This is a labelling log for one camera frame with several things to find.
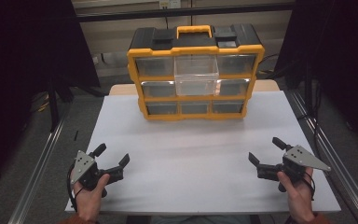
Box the yellow floor cable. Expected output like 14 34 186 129
32 91 52 115

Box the clear plastic drawer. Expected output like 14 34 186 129
173 55 220 97

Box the white wall outlet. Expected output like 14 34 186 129
158 0 182 9

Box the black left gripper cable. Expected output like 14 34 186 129
66 162 79 213

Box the person's right hand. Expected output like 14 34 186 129
276 167 317 223

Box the black curtain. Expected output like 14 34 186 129
273 0 358 157
0 0 101 192

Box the black horizontal bar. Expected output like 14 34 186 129
74 3 295 23

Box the aluminium rail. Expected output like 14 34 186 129
287 90 358 224
7 116 67 224

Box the black floor cable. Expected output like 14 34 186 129
297 77 324 157

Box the yellow black drawer organizer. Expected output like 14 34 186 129
126 23 266 122

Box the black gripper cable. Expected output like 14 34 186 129
66 162 79 213
302 171 317 201

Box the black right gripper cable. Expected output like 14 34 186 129
302 171 317 201

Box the black metal stand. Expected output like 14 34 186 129
46 74 76 133

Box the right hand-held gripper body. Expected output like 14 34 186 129
256 145 332 185

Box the group of closed clear drawers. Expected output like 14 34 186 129
134 54 257 116

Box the person's left hand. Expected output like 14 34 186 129
70 173 112 223

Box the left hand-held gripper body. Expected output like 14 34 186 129
70 150 125 190

